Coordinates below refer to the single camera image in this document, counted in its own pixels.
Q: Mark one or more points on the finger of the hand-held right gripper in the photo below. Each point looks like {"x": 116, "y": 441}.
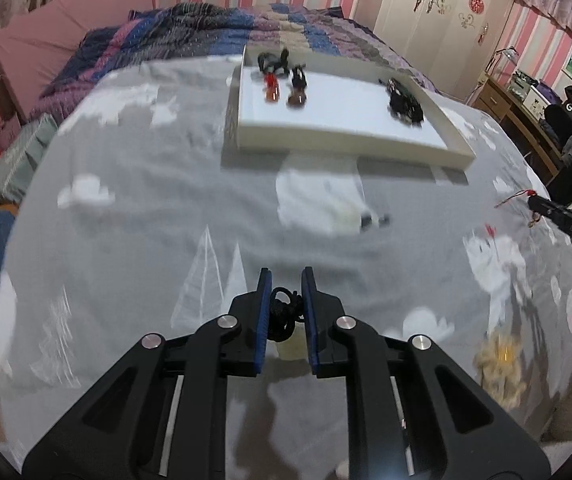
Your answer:
{"x": 565, "y": 220}

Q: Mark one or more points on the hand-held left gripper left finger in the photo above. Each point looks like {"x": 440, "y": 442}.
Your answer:
{"x": 264, "y": 320}

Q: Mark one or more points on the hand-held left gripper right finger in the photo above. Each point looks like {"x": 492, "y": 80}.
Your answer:
{"x": 311, "y": 320}

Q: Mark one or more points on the black fabric scrunchie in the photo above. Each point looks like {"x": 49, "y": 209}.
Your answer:
{"x": 408, "y": 110}

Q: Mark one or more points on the white shallow cardboard box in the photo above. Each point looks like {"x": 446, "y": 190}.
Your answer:
{"x": 341, "y": 120}

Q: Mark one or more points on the orange gourd pendant red knot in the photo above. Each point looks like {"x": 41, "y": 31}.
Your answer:
{"x": 272, "y": 91}

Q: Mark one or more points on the black hair claw clip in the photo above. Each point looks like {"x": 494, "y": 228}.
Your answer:
{"x": 271, "y": 60}

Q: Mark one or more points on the small black white charm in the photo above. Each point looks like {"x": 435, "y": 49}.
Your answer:
{"x": 373, "y": 220}

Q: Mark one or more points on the wooden desk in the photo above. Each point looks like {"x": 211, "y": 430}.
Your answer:
{"x": 510, "y": 115}

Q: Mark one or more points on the white box on desk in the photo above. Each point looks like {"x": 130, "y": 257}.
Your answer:
{"x": 534, "y": 96}

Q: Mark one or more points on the desk lamp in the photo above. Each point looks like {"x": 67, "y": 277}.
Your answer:
{"x": 503, "y": 55}

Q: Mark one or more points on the white wardrobe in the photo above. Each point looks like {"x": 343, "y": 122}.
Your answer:
{"x": 430, "y": 20}

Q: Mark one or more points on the green storage basket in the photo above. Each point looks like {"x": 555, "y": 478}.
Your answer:
{"x": 21, "y": 155}

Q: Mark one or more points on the striped purple blue quilt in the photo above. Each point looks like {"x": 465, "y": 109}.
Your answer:
{"x": 191, "y": 30}

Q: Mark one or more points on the pink mattress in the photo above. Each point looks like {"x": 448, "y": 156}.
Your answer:
{"x": 51, "y": 35}

